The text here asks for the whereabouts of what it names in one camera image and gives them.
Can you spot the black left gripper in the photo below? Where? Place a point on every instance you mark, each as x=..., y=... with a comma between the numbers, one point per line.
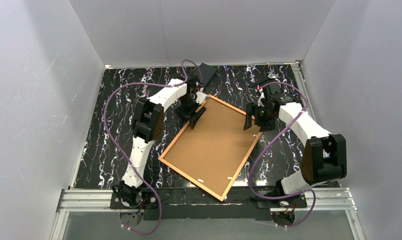
x=190, y=112

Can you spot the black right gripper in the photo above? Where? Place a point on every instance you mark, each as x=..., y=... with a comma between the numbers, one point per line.
x=258, y=116

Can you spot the orange picture frame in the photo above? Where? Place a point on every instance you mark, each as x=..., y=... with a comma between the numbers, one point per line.
x=168, y=155

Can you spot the brown cardboard backing board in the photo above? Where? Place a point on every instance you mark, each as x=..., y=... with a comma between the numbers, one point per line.
x=211, y=149

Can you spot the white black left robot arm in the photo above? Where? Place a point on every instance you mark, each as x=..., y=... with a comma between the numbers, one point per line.
x=148, y=124

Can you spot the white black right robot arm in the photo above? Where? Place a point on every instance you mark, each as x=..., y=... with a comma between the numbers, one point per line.
x=325, y=154

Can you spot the black square block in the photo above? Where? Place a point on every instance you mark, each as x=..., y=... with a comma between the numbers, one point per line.
x=206, y=73

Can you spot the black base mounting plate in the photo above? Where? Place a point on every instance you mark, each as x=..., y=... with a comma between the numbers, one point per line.
x=195, y=203

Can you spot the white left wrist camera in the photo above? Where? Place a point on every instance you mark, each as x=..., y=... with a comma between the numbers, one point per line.
x=201, y=97

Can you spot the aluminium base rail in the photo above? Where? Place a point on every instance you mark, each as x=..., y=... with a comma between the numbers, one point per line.
x=98, y=200

